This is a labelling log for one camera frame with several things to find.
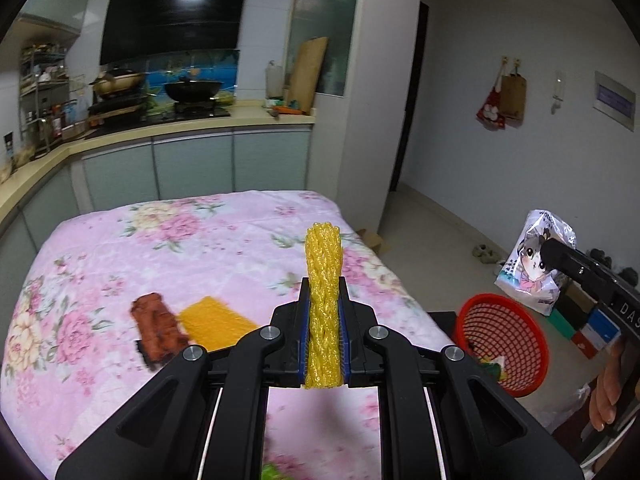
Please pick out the red plastic basket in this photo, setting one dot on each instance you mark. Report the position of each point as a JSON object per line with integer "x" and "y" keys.
{"x": 530, "y": 340}

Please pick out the beige slipper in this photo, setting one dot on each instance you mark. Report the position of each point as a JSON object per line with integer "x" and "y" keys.
{"x": 481, "y": 252}
{"x": 497, "y": 258}

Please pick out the stack of shoe boxes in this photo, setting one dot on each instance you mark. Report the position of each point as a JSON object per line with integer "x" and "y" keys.
{"x": 600, "y": 327}

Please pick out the white plastic bottle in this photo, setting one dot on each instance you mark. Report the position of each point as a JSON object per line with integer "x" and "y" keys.
{"x": 274, "y": 82}

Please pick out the pink floral blanket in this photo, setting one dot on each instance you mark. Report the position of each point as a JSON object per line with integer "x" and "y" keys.
{"x": 125, "y": 250}

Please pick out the silver cartoon print snack bag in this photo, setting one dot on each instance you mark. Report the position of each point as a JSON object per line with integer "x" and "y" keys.
{"x": 530, "y": 270}

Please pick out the black shoes pair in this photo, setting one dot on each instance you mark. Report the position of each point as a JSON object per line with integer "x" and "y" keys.
{"x": 600, "y": 256}
{"x": 629, "y": 276}

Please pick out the frosted glass panel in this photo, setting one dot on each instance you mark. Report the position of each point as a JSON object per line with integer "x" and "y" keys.
{"x": 325, "y": 10}

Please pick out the red hanging pouch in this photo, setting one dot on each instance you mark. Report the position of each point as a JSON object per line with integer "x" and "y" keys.
{"x": 491, "y": 112}

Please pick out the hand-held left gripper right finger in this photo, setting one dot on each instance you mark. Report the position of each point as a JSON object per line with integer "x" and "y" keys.
{"x": 341, "y": 340}

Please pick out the wooden cutting board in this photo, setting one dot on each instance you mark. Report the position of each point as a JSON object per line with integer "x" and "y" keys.
{"x": 307, "y": 72}

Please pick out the person's right hand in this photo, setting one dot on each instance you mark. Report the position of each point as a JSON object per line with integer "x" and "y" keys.
{"x": 606, "y": 390}

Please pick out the green snack packet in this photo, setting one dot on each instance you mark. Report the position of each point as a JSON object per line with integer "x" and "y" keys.
{"x": 272, "y": 474}

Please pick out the grey base cabinets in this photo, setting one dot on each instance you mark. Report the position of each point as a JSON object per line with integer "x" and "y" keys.
{"x": 195, "y": 165}

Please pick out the yellow tubular foam net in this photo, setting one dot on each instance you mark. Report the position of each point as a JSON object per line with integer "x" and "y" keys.
{"x": 324, "y": 285}

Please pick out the black wok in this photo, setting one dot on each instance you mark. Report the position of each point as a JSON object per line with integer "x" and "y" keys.
{"x": 192, "y": 91}

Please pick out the orange dish with sponges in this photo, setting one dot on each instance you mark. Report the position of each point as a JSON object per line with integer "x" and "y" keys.
{"x": 287, "y": 108}

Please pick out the golden wok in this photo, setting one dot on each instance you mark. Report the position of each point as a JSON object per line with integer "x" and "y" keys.
{"x": 117, "y": 85}

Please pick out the group of sauce bottles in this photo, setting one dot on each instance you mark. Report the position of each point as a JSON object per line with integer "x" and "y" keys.
{"x": 62, "y": 122}

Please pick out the beige kitchen countertop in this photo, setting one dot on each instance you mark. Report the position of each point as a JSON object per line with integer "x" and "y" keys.
{"x": 200, "y": 125}

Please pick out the white intercom handset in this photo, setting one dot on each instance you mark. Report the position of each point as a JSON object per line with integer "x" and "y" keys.
{"x": 557, "y": 87}

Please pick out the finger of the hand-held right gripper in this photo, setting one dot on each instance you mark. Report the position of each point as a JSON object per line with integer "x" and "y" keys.
{"x": 575, "y": 265}

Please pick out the metal spice rack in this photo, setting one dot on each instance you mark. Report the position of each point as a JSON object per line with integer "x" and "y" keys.
{"x": 42, "y": 90}

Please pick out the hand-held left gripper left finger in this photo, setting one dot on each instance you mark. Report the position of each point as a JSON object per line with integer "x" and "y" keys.
{"x": 303, "y": 340}

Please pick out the black range hood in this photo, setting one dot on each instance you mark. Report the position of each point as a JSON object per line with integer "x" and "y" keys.
{"x": 170, "y": 20}

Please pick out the brown paper bag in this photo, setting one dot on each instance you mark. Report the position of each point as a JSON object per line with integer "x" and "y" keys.
{"x": 513, "y": 97}

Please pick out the grey electrical panel box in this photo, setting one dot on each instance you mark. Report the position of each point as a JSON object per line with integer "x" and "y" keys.
{"x": 614, "y": 100}

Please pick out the black stool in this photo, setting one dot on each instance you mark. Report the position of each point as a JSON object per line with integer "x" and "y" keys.
{"x": 444, "y": 325}

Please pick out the sea print backsplash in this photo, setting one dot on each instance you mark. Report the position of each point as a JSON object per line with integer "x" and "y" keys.
{"x": 210, "y": 67}

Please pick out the black gas stove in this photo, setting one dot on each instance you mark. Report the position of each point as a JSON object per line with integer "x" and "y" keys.
{"x": 115, "y": 110}

